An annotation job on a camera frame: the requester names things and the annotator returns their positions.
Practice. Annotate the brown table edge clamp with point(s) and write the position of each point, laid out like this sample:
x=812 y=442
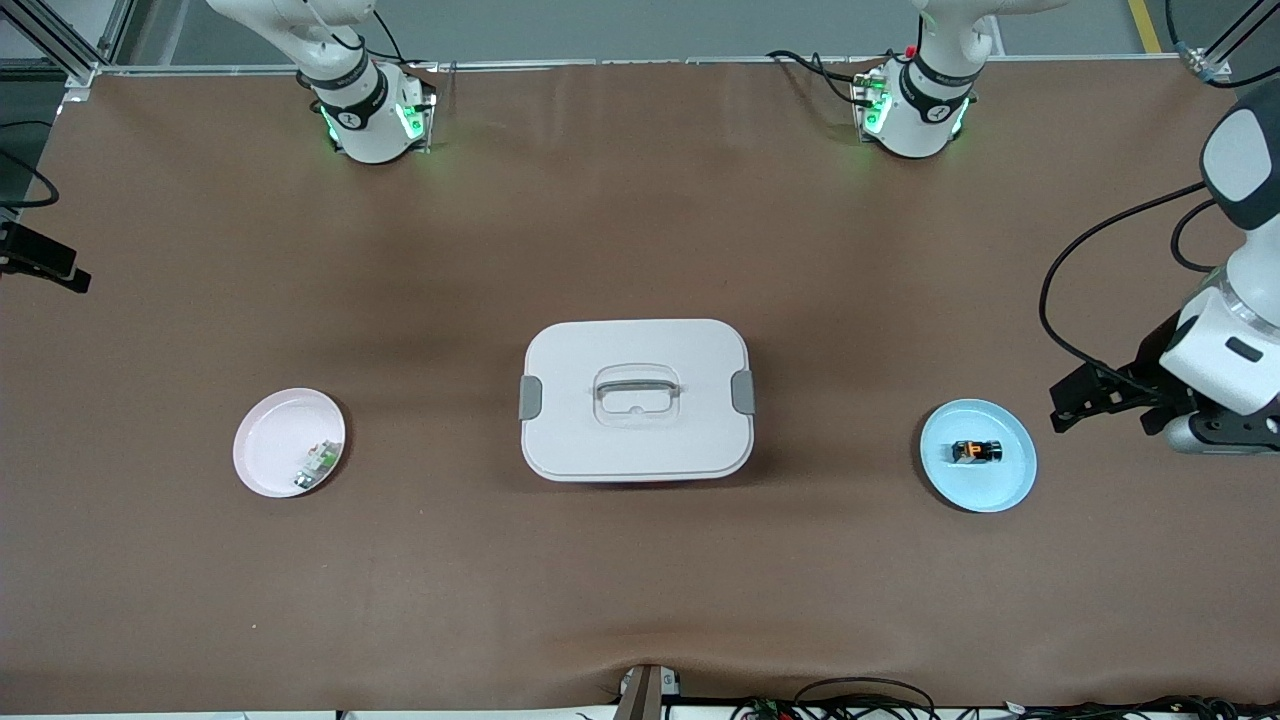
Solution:
x=640 y=695

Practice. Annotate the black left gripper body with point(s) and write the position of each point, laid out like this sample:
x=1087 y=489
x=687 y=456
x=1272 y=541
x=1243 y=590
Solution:
x=1148 y=371

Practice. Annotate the green and white switch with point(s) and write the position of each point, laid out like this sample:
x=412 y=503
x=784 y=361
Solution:
x=318 y=462

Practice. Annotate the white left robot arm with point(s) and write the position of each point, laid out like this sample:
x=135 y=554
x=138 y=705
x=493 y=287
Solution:
x=1255 y=270

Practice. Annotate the white lidded storage box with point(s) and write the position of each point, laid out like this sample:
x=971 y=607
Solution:
x=640 y=450

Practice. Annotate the pink round plate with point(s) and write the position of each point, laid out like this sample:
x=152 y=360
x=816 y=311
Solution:
x=275 y=440

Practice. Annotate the brown table mat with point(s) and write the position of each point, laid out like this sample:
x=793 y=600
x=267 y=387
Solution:
x=640 y=580

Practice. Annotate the orange and black switch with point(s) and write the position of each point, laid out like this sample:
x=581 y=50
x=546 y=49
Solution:
x=975 y=452

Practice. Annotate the aluminium frame post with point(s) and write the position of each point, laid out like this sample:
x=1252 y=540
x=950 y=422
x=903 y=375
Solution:
x=1205 y=68
x=80 y=75

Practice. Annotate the light blue round plate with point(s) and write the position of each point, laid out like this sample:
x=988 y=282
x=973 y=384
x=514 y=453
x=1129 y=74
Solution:
x=975 y=490

